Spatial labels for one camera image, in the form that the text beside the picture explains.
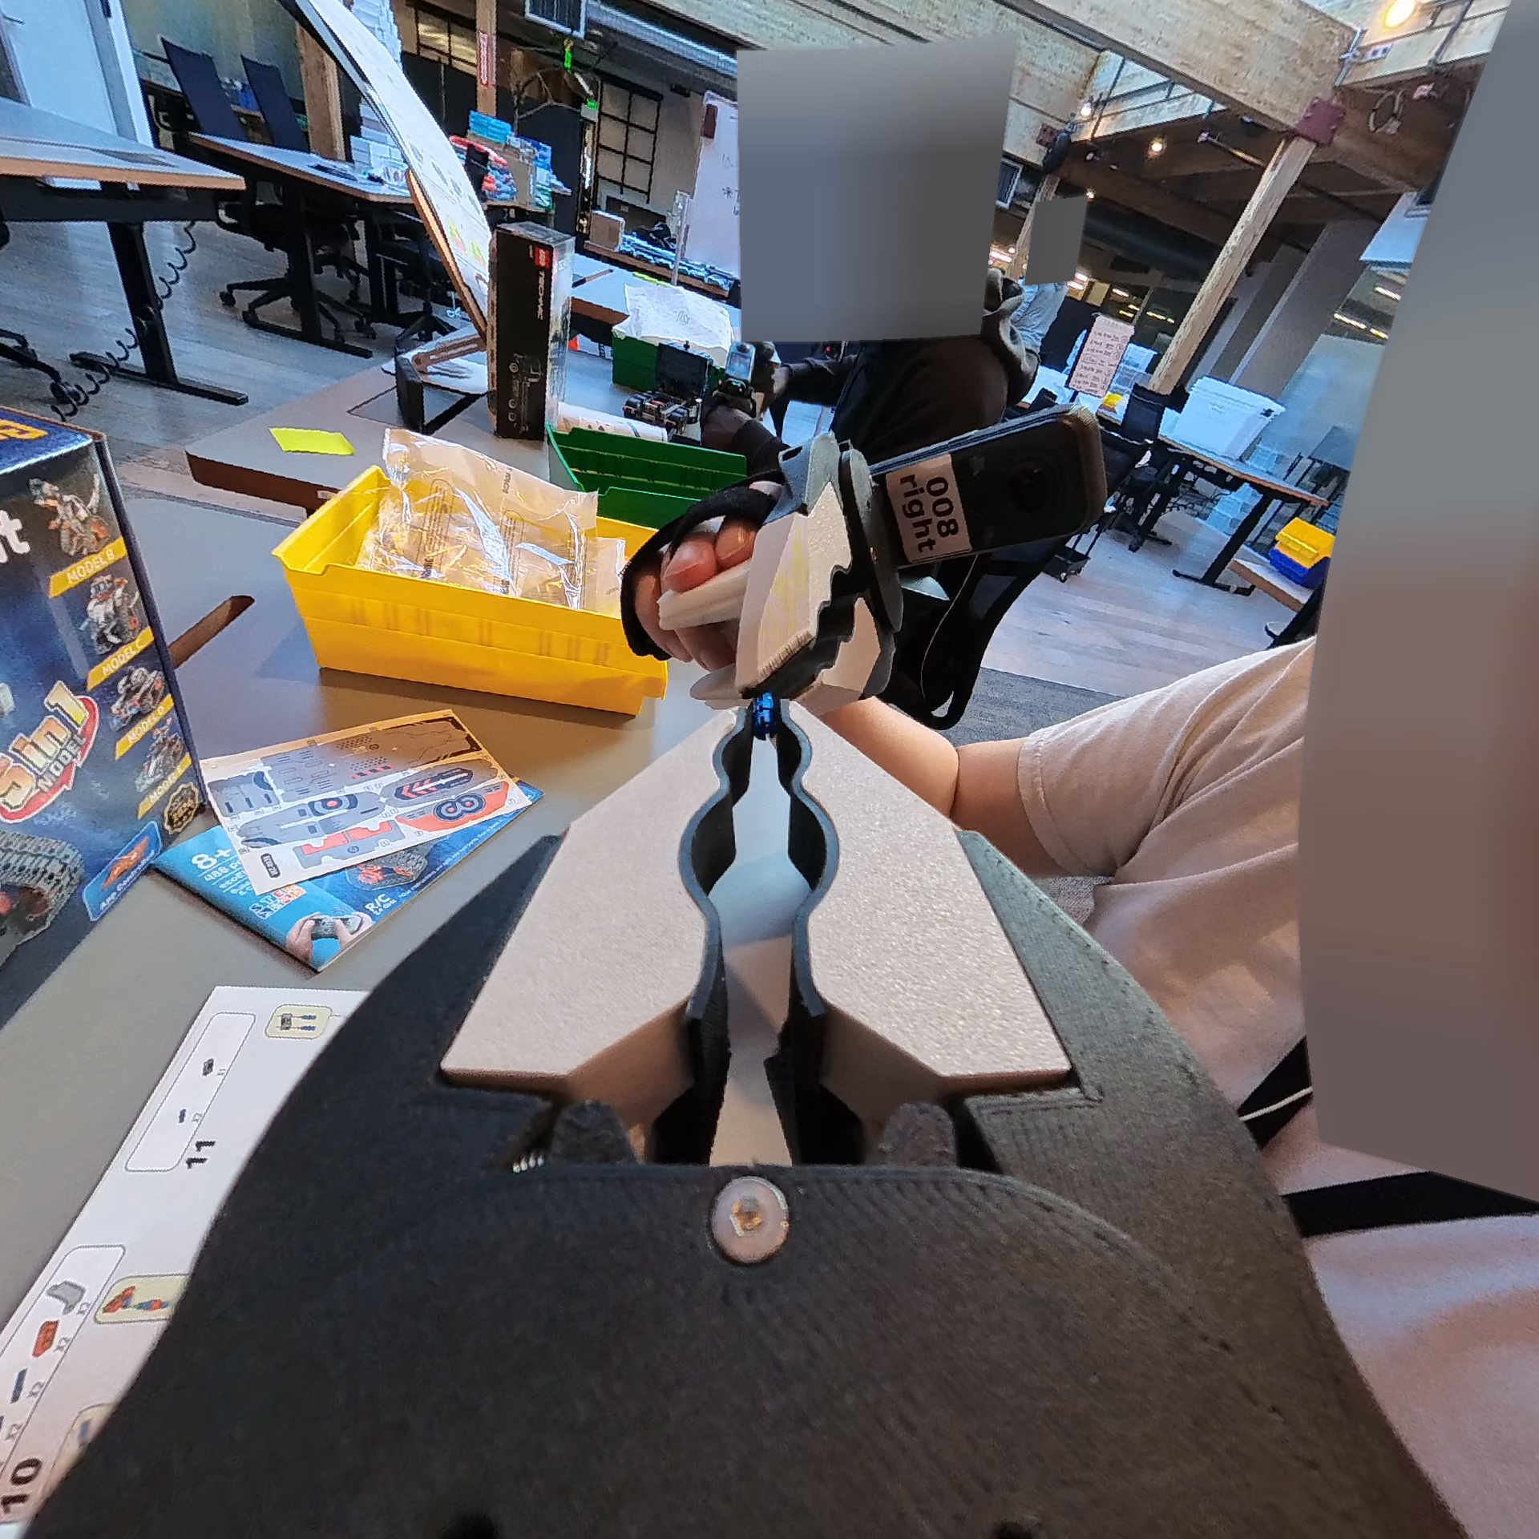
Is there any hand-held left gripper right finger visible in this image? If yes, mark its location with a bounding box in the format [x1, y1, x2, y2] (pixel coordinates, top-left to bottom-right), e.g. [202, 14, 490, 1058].
[765, 699, 1074, 1169]

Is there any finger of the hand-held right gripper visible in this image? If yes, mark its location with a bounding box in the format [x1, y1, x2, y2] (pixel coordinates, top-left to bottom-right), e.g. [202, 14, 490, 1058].
[771, 608, 891, 720]
[733, 494, 863, 699]

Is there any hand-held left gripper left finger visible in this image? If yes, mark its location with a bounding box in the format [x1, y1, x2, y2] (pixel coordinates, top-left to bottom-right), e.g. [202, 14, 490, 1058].
[442, 707, 756, 1169]

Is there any person's right forearm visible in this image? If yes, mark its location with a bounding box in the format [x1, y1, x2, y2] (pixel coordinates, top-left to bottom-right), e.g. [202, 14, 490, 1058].
[822, 693, 1040, 873]

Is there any wood-edged grey desk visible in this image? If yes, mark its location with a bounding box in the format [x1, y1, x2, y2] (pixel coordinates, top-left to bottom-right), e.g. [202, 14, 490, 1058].
[185, 254, 753, 508]
[0, 95, 252, 411]
[192, 130, 423, 364]

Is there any person's right hand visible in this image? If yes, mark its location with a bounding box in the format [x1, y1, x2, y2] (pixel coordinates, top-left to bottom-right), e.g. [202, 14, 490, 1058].
[637, 518, 765, 673]

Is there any black mesh office chair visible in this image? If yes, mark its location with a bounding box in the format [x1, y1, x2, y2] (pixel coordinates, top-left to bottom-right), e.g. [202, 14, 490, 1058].
[898, 384, 1171, 734]

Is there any handwritten sign board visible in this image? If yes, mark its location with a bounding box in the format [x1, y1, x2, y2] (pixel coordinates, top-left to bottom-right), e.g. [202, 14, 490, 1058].
[1068, 315, 1138, 398]

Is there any white storage box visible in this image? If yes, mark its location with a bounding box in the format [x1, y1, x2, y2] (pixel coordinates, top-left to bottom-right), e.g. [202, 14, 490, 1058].
[1171, 376, 1284, 461]

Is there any robot sticker sheet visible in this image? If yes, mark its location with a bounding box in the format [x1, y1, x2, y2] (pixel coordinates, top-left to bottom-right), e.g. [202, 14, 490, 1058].
[199, 710, 522, 894]

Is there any blue booklet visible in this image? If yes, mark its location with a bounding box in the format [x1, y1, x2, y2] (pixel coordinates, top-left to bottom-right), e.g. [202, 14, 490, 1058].
[151, 782, 547, 976]

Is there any white plastic packet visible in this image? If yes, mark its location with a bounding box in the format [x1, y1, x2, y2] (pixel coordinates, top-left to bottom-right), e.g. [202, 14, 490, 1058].
[624, 281, 738, 364]

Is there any pile of clear plastic bags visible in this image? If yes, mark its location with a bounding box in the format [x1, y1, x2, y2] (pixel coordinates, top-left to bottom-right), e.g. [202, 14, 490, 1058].
[353, 429, 631, 619]

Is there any yellow plastic bin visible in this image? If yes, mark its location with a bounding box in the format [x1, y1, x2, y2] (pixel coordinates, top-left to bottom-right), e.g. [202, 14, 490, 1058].
[268, 463, 669, 720]

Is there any black product box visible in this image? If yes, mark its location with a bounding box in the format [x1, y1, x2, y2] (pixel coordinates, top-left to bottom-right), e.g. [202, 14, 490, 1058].
[488, 220, 580, 443]

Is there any open instruction booklet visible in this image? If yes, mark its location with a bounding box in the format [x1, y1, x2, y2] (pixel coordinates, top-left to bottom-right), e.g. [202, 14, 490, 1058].
[0, 983, 370, 1526]

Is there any blue robot kit box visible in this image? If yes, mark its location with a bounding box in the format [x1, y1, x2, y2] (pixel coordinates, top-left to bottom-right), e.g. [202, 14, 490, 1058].
[0, 404, 207, 1026]

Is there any white poster board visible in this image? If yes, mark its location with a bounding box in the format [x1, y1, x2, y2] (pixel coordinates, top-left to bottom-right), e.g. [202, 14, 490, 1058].
[290, 0, 496, 344]

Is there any black harness strap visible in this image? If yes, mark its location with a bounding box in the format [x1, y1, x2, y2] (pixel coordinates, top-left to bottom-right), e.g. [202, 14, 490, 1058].
[1279, 1172, 1539, 1241]
[1238, 1037, 1316, 1154]

